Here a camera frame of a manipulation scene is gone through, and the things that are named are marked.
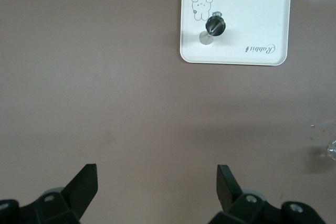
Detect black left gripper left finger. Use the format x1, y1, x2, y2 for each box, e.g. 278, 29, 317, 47
0, 163, 99, 224

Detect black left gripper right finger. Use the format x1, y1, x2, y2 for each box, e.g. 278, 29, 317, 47
211, 165, 326, 224

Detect steel double jigger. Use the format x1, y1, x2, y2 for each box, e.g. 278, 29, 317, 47
198, 10, 227, 46

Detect clear wine glass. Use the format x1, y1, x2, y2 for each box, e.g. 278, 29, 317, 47
327, 138, 336, 162

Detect cream rabbit print tray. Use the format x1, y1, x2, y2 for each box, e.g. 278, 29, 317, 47
180, 0, 291, 67

